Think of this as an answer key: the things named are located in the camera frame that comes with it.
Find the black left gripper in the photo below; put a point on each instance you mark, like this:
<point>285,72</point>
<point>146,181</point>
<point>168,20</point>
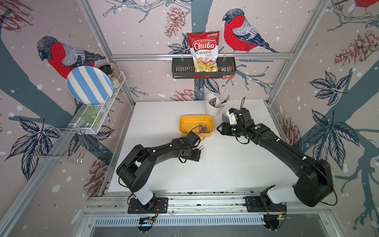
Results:
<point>197,156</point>

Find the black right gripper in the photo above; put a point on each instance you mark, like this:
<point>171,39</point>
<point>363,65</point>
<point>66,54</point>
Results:
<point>224,127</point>

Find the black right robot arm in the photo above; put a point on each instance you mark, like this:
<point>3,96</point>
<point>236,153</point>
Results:
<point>314,177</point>

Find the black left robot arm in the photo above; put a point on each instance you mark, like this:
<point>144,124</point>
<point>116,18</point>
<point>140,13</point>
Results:
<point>135,170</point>

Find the yellow plastic storage box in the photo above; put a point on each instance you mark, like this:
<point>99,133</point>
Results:
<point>192,123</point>

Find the purple mug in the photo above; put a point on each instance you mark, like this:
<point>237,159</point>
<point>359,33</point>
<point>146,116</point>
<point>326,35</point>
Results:
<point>225,116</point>

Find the white cutlery holder cup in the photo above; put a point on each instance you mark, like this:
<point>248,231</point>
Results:
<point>212,105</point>

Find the metal fork in cup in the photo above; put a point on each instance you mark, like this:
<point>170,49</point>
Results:
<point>225,101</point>

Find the red Chuba chips bag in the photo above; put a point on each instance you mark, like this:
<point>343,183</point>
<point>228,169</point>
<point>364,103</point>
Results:
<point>204,50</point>

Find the green glass bowl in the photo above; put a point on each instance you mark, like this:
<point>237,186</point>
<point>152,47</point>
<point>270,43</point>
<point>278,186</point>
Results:
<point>89,113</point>

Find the dark lid spice jar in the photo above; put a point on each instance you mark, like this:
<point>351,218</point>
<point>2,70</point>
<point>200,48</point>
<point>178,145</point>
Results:
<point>107,69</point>

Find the blue white striped plate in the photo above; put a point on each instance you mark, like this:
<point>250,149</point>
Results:
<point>89,85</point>

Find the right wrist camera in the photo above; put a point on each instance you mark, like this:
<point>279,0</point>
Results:
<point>232,117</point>

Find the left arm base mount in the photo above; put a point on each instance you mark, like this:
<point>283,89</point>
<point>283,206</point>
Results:
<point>155,205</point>

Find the black wall basket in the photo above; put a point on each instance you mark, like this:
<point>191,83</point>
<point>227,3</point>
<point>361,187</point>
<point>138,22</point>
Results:
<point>184,69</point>

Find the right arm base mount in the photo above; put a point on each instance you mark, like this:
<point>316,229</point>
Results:
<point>263,204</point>

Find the clear wire dish rack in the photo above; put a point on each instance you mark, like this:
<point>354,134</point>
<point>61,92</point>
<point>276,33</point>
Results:
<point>82,130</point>

